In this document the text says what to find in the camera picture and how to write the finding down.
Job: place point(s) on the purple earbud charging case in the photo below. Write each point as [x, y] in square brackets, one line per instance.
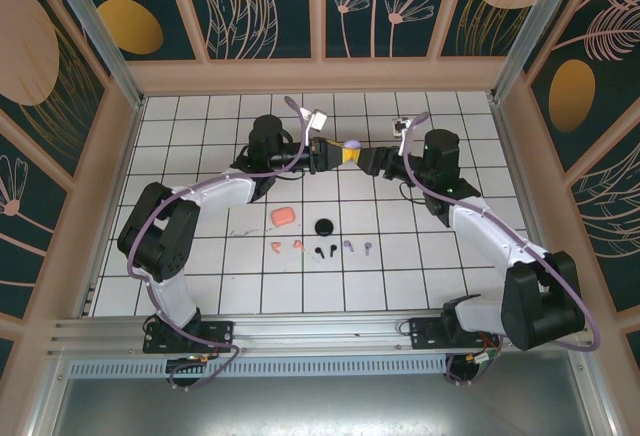
[352, 144]

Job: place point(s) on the black earbud charging case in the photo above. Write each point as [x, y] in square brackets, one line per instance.
[325, 226]

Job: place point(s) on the pink earbud charging case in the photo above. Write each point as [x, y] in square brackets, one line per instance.
[283, 216]

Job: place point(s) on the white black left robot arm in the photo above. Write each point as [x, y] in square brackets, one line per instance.
[220, 201]

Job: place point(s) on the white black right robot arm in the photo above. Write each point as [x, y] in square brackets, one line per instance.
[490, 236]

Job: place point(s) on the grey metal panel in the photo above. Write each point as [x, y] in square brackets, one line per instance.
[320, 406]

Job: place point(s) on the aluminium table edge rail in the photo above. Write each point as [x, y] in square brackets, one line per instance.
[504, 131]
[122, 166]

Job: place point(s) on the aluminium corner post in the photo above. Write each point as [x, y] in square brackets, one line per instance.
[104, 41]
[531, 31]

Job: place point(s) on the long aluminium mounting rail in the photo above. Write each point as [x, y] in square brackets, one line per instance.
[320, 331]

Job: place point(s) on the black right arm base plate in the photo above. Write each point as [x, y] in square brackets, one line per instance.
[425, 336]

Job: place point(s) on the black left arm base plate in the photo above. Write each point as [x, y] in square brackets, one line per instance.
[220, 336]

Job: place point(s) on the aluminium frame upright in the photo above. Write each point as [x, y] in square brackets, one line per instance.
[47, 396]
[592, 396]

